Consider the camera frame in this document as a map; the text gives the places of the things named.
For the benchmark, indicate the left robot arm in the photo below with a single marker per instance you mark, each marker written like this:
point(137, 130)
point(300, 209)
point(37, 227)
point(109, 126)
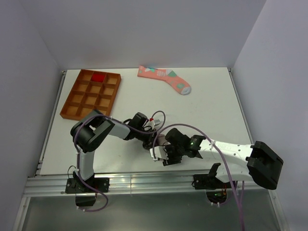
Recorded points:
point(89, 133)

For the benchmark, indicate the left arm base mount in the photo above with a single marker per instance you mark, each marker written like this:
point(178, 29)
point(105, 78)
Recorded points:
point(85, 196)

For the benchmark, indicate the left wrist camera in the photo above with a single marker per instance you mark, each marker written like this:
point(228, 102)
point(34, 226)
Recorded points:
point(154, 122)

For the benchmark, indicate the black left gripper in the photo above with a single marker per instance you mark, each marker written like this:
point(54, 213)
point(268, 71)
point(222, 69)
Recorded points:
point(148, 144)

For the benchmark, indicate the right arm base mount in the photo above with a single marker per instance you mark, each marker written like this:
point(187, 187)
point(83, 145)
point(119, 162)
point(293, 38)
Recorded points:
point(216, 190)

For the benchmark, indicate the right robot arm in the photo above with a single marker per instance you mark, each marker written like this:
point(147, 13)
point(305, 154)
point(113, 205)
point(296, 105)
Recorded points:
point(252, 162)

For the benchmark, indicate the pink patterned sock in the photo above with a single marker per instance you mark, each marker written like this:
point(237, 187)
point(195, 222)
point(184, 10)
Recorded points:
point(168, 76)

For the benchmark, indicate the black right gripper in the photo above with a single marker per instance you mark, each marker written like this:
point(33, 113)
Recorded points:
point(171, 160)

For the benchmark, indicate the beige sock orange stripes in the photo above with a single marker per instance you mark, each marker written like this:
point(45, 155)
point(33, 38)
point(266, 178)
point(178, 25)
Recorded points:
point(160, 140)

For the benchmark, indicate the red sock with bear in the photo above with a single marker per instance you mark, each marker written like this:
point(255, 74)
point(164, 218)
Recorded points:
point(98, 77)

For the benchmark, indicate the orange wooden compartment tray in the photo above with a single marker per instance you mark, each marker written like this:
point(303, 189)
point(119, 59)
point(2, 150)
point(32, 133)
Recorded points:
point(87, 95)

